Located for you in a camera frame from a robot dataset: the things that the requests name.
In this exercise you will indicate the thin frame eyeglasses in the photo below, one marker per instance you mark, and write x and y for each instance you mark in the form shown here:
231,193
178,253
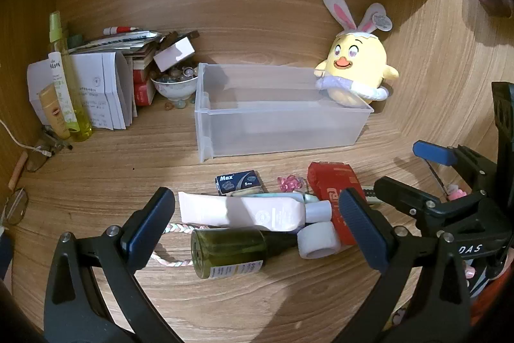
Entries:
14,206
38,160

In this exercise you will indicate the red and white marker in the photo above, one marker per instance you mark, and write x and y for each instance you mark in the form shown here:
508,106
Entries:
120,30

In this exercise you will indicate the light teal tube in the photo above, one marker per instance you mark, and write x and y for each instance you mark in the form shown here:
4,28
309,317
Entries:
281,196

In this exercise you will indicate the loose glass beads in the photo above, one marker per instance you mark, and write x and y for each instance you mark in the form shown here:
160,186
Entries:
180,104

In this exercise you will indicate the stack of printed papers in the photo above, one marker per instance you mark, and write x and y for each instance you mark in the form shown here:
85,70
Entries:
120,43

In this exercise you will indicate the red cardboard box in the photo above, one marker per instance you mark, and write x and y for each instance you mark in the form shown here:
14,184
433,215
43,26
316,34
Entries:
142,75
143,94

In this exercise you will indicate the beige sunscreen tube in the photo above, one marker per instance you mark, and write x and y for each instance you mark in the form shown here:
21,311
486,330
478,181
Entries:
56,114

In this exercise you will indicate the white folded paper leaflet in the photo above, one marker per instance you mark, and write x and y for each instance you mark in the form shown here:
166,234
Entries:
108,94

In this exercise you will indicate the yellow chick plush toy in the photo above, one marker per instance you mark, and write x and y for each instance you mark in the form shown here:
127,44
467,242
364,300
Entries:
353,65

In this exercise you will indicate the clear plastic storage bin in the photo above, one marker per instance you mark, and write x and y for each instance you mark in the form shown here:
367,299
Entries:
281,126

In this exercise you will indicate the small white cardboard box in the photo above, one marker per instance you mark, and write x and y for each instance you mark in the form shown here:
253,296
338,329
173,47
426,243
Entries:
172,53

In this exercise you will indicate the red foil packet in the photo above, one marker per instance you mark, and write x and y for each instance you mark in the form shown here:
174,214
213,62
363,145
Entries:
329,178

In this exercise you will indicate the white bowl of glass beads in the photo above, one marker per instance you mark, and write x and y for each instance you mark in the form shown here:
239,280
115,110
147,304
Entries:
176,88

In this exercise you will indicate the white tape roll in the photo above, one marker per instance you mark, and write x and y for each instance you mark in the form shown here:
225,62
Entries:
317,240

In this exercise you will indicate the small pink toy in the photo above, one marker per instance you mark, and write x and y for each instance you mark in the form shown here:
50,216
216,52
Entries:
454,192

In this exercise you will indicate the person's right forearm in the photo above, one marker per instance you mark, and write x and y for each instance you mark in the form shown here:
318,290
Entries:
496,303

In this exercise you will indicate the small blue box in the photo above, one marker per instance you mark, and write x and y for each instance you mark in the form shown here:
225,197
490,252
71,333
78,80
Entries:
237,182

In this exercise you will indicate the dark green glass bottle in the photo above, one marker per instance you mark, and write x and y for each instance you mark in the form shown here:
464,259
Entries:
229,250

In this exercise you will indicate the pale wooden stick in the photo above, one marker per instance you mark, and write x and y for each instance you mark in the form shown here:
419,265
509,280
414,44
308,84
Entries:
18,170

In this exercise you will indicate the dark green object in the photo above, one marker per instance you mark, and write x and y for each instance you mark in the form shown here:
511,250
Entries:
75,41

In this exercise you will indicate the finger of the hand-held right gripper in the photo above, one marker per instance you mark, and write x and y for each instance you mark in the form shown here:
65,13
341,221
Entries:
401,194
431,152

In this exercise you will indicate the pink plastic hair clip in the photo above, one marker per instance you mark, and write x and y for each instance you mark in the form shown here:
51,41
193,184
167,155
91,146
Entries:
289,184

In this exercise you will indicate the pale pink cream tube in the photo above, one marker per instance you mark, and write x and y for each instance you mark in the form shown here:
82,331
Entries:
241,212

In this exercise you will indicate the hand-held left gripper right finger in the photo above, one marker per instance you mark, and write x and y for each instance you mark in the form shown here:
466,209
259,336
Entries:
359,226

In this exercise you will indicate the yellow-green spray bottle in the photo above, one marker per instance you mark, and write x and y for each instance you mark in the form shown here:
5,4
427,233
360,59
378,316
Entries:
76,106

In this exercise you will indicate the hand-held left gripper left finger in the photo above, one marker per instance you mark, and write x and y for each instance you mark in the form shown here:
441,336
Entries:
146,224

